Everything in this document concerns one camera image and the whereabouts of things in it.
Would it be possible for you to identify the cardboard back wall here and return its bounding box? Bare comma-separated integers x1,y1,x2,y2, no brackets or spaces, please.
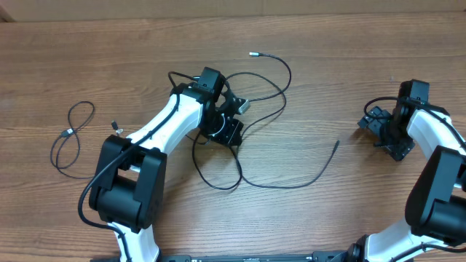
1,0,465,22

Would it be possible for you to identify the long black usb cable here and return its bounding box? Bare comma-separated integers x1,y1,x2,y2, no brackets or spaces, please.
191,52,293,191

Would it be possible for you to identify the black usb-a cable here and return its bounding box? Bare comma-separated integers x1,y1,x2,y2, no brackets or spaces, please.
225,71,341,190

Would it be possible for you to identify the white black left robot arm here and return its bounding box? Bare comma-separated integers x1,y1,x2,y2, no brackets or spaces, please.
77,67,250,261

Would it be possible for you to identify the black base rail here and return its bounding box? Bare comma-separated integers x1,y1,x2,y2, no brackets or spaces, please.
155,250,361,262

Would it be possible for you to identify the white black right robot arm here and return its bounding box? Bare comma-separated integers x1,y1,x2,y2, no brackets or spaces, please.
343,79,465,261

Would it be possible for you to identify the short black usb cable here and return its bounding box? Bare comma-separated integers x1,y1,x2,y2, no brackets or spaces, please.
50,100,125,180

